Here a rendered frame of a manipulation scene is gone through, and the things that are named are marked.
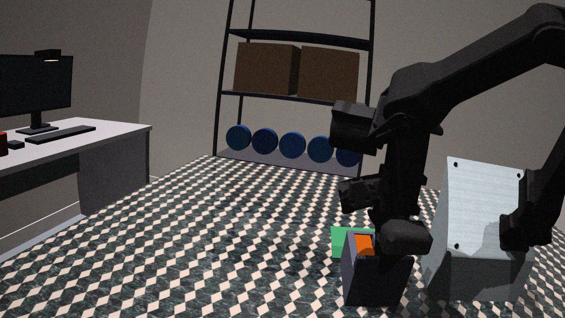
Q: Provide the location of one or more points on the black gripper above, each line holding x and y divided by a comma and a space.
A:
395, 234

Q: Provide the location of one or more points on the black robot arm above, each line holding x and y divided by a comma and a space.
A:
421, 95

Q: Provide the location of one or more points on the orange l-shaped part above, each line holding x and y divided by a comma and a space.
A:
364, 245

